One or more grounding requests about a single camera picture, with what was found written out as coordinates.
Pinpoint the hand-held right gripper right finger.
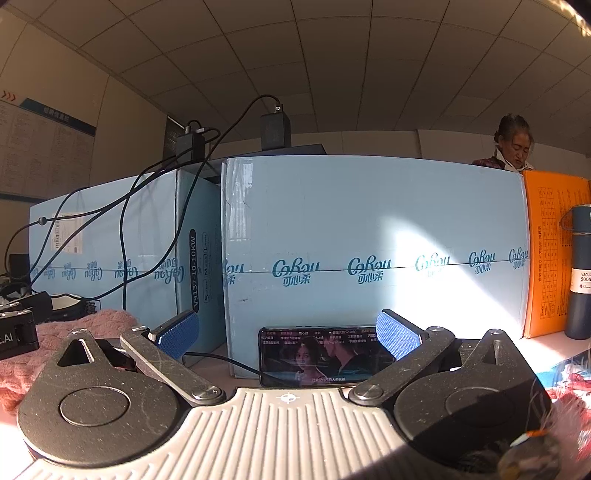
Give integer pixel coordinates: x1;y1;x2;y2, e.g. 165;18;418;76
348;309;532;407

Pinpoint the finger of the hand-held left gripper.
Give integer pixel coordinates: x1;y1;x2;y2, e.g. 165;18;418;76
0;292;54;324

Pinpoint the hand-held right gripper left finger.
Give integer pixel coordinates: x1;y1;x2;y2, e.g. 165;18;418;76
44;310;227;408

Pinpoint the white cloth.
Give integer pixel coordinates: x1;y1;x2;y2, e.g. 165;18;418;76
0;309;139;415

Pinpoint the black device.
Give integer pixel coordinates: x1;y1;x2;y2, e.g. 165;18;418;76
8;254;31;286

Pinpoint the black smartphone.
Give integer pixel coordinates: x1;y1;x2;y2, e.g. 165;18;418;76
257;327;398;387

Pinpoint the upper light blue foam board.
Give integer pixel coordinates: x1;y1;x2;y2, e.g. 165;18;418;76
28;167;227;369

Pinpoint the light blue foam board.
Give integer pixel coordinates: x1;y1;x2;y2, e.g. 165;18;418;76
28;167;227;369
221;154;532;378

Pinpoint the lower light blue foam board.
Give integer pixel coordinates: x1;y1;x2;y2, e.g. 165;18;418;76
221;154;532;378

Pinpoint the orange cardboard box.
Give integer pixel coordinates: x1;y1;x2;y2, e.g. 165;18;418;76
522;170;591;340

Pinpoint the red printed desk mat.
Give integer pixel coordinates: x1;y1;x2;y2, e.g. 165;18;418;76
550;355;591;403

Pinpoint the dark blue vacuum bottle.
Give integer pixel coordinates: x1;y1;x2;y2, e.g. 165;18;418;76
560;204;591;341

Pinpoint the small black charger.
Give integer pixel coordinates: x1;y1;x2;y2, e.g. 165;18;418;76
174;121;207;161

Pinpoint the fluffy pink cloth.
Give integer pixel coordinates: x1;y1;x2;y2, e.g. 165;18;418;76
540;390;591;480

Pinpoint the tall black charger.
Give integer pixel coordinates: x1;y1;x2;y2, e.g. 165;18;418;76
260;102;291;151

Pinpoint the black phone charging cable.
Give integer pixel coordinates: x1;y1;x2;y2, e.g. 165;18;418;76
184;352;278;386

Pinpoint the white wall notice board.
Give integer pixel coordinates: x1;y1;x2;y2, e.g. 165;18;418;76
0;90;99;200

